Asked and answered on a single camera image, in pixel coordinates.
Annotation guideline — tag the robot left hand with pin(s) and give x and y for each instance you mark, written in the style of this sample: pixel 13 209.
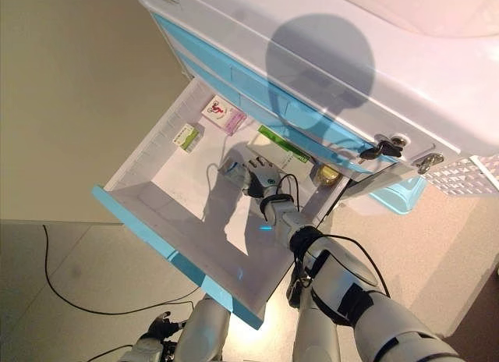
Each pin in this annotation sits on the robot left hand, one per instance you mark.
pixel 163 328

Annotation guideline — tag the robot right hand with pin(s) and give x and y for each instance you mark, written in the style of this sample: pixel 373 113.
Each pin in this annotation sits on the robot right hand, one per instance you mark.
pixel 265 178

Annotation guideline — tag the white medicine box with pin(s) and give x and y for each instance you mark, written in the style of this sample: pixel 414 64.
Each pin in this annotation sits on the white medicine box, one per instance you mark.
pixel 232 172

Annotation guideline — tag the blue-front cart drawer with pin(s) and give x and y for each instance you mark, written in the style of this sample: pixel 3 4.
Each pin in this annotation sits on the blue-front cart drawer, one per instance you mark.
pixel 175 206

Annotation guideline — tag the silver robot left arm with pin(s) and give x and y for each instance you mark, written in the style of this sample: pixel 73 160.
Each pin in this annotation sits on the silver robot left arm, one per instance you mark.
pixel 148 350

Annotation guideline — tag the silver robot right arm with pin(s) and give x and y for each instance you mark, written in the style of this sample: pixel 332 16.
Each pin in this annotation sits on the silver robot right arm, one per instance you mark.
pixel 343 284

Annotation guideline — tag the pink medicine box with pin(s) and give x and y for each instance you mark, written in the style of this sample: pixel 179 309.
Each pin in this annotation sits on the pink medicine box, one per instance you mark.
pixel 236 122

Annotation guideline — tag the long green white box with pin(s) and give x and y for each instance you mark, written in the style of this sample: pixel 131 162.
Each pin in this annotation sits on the long green white box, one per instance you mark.
pixel 282 145

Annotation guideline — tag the gold lid jar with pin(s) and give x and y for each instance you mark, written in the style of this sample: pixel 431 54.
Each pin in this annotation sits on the gold lid jar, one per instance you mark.
pixel 327 175

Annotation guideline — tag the white box with red print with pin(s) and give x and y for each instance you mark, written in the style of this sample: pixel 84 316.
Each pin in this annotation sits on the white box with red print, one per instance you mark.
pixel 215 111

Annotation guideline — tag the small green white box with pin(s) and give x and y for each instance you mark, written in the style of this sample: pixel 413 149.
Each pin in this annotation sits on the small green white box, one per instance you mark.
pixel 188 138

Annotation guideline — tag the black key bunch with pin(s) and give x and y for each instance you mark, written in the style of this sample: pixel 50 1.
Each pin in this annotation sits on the black key bunch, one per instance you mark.
pixel 384 148

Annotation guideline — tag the blue cart side bin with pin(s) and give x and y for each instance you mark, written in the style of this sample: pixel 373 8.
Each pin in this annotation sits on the blue cart side bin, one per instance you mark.
pixel 401 196

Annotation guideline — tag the robot right leg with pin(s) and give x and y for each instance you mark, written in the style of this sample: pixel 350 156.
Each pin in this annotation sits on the robot right leg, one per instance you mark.
pixel 316 338

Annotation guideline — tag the metal cart latch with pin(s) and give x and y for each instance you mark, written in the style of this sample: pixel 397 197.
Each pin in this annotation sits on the metal cart latch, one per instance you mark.
pixel 429 163

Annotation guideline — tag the white blue medical cart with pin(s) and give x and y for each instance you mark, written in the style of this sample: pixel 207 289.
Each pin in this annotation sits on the white blue medical cart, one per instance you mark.
pixel 390 65

